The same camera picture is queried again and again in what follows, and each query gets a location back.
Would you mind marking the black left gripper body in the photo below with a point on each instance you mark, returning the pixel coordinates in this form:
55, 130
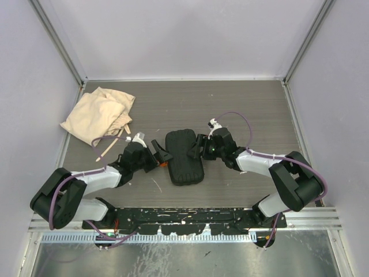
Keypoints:
147, 161

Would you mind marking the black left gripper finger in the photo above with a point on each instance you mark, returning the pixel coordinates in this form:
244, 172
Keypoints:
158, 148
163, 159

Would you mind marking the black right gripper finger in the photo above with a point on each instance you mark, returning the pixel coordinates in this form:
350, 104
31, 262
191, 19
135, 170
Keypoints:
202, 140
195, 152

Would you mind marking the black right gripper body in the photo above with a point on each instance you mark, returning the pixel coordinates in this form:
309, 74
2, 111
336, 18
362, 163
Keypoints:
211, 152

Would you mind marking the black plastic tool case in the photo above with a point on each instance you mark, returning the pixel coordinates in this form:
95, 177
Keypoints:
183, 169

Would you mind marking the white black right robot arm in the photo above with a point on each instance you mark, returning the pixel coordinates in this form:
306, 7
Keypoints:
297, 184

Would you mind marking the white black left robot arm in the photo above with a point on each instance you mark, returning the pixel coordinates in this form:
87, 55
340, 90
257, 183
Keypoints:
62, 198

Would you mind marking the beige cloth drawstring bag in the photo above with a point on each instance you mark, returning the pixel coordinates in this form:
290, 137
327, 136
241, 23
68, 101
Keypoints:
103, 112

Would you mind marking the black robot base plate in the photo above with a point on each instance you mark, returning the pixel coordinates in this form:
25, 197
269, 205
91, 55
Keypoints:
182, 221

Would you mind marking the white slotted cable duct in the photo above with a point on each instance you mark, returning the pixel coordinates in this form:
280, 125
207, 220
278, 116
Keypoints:
205, 237

